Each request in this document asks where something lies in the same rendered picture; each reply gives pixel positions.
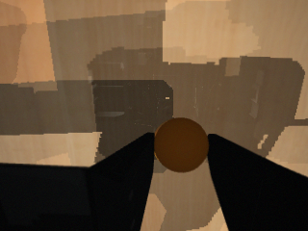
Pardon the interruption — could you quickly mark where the brown ball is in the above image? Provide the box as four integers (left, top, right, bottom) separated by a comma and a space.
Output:
154, 117, 209, 173

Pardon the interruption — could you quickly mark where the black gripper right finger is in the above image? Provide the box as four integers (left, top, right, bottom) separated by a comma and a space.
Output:
207, 134, 308, 231

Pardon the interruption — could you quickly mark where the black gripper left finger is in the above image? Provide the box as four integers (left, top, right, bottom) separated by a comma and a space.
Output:
0, 133, 155, 231

